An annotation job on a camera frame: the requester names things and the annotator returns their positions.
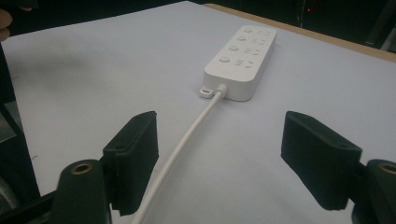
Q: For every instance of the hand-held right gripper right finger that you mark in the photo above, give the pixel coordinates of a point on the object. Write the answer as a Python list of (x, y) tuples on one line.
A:
[(317, 155)]

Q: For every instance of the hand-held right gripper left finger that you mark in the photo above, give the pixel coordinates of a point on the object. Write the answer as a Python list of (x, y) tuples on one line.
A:
[(134, 161)]

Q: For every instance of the white power strip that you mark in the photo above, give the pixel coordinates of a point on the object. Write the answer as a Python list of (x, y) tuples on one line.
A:
[(239, 65)]

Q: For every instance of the dark metal stand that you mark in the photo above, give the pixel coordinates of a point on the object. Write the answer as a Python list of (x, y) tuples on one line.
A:
[(381, 25)]

